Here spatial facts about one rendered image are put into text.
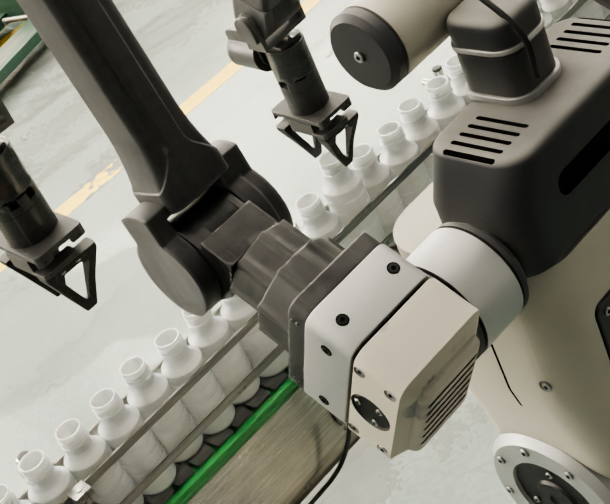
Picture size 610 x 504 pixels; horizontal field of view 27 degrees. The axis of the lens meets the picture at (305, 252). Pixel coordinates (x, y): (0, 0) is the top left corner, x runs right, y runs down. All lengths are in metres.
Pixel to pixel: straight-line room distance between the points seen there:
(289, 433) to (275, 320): 0.88
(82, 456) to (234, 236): 0.74
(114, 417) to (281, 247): 0.75
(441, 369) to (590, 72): 0.27
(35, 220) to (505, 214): 0.56
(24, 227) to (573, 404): 0.59
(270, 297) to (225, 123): 3.72
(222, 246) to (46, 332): 3.14
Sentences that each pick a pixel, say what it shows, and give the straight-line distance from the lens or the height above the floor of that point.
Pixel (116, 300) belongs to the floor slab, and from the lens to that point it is 4.01.
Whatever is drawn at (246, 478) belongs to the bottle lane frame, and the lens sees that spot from 1.77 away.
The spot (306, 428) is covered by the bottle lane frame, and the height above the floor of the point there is 0.92.
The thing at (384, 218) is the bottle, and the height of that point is 1.06.
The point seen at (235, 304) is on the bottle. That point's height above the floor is 1.14.
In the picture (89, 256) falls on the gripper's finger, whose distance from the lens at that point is 1.33.
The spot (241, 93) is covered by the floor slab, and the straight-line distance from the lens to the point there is 4.77.
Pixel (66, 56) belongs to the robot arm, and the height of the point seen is 1.77.
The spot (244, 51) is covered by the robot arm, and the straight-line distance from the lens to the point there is 1.72.
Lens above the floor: 2.10
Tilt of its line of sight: 34 degrees down
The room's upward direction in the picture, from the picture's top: 26 degrees counter-clockwise
